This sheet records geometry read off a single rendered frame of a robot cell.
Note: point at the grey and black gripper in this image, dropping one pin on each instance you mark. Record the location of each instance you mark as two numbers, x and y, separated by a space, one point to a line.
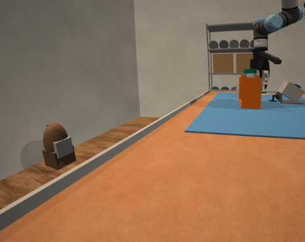
261 64

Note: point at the blue bench mat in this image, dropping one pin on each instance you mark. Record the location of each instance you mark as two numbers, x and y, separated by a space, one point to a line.
224 116

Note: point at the grey table edge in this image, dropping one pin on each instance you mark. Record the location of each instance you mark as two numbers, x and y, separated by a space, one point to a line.
27 203

